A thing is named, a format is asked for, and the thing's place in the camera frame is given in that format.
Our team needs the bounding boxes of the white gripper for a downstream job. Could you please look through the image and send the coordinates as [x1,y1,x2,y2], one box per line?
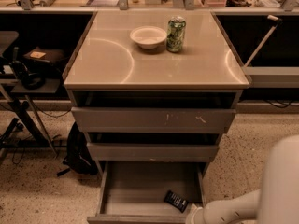
[185,204,203,224]

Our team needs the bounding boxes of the dark blue snack bar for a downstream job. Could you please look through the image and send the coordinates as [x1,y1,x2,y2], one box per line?
[164,190,189,213]

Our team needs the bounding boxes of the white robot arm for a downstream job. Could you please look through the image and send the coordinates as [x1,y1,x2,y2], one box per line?
[185,135,299,224]

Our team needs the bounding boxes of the grey open bottom drawer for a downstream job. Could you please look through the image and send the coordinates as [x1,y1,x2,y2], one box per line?
[87,161,206,224]

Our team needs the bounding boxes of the grey middle drawer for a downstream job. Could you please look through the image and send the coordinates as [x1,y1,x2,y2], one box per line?
[87,143,219,162]

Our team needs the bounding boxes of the grey drawer cabinet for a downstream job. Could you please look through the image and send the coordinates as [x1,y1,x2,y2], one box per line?
[62,9,251,179]

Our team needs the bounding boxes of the grey top drawer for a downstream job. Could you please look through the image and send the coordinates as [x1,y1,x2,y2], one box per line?
[72,107,235,133]

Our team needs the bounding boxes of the black backpack on floor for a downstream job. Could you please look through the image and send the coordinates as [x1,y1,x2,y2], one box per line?
[57,123,98,176]

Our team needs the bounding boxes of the white bowl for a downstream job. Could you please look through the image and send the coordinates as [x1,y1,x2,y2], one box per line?
[130,26,167,49]

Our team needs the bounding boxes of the green soda can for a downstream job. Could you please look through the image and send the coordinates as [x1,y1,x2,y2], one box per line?
[166,16,186,52]

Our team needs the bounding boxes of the black headphones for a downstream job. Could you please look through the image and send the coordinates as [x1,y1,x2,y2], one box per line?
[10,61,46,90]

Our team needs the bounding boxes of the black folding stand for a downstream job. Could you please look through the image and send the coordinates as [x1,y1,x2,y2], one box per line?
[0,31,58,157]

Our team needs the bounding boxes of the dark pouch with label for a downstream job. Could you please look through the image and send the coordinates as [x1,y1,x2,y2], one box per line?
[23,47,67,68]

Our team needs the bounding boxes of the grey rod with handle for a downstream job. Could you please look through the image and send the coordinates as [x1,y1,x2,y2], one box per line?
[244,15,282,67]

